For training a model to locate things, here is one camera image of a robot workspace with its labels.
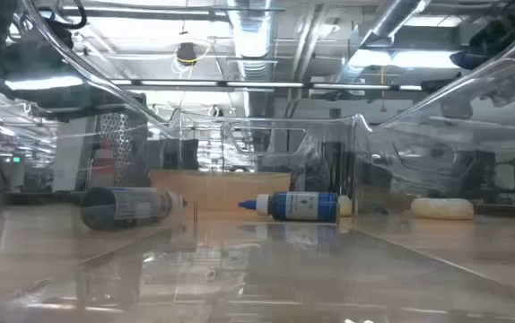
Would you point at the teal metal box grater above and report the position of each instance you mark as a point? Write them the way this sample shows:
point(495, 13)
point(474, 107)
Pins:
point(123, 152)

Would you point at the slanted silver ventilation duct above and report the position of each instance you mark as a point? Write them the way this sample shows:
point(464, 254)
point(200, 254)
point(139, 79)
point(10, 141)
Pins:
point(392, 22)

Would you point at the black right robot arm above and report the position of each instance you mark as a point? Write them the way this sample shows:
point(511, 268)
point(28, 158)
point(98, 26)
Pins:
point(495, 40)

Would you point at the black background equipment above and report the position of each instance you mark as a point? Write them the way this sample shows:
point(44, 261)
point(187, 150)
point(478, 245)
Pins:
point(482, 175)

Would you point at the green exit sign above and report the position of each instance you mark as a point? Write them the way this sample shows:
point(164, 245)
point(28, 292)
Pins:
point(15, 159)

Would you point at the white frosted toy donut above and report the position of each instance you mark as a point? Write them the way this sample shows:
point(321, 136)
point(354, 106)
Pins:
point(441, 209)

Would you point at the LED light bar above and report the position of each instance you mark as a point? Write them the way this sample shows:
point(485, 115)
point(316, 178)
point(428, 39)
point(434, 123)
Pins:
point(262, 84)

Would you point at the clear plastic bin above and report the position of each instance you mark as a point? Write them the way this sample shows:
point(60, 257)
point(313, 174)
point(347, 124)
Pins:
point(257, 278)

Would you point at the black ceiling device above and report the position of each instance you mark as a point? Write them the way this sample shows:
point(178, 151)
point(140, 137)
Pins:
point(186, 53)

